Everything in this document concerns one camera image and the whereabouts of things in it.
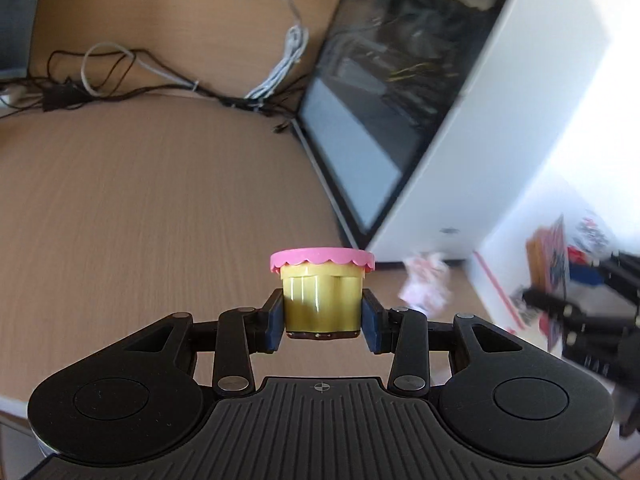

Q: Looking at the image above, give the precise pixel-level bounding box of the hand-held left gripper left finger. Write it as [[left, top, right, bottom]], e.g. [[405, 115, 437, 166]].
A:
[[122, 287, 287, 399]]

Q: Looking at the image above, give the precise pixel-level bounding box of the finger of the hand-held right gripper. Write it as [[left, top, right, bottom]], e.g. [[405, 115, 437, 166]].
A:
[[511, 285, 576, 326], [590, 251, 640, 286]]

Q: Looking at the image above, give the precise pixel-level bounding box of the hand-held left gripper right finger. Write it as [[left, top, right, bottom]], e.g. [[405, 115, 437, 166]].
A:
[[361, 287, 521, 398]]

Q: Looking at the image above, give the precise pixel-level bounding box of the colourful blister pack pink tray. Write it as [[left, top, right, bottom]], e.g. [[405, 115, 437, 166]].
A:
[[525, 214, 572, 353]]

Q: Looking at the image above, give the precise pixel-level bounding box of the yellow tub with pink lid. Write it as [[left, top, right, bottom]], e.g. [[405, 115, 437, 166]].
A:
[[270, 246, 377, 342]]

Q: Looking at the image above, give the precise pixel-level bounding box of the pink white plastic wrapper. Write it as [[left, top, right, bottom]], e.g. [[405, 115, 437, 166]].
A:
[[399, 251, 451, 318]]

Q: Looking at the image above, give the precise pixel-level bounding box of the white card with QR codes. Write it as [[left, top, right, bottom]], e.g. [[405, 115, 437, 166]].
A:
[[472, 160, 640, 341]]

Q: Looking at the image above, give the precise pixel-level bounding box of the white computer case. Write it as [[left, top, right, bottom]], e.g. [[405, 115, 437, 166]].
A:
[[291, 0, 623, 261]]

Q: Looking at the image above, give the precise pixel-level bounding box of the black power adapter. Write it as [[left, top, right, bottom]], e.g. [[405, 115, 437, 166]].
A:
[[41, 85, 87, 112]]

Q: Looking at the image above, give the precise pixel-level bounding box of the computer monitor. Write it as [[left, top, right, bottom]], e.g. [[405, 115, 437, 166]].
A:
[[0, 0, 49, 80]]

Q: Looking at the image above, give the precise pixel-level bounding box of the black cable bundle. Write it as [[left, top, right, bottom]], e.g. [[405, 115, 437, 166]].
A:
[[0, 49, 307, 133]]

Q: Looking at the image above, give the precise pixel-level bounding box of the grey braided cable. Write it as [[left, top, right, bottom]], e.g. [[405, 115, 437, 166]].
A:
[[244, 0, 310, 102]]

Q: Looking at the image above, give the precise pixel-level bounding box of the white cable loop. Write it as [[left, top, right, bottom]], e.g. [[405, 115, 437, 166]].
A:
[[80, 42, 197, 97]]

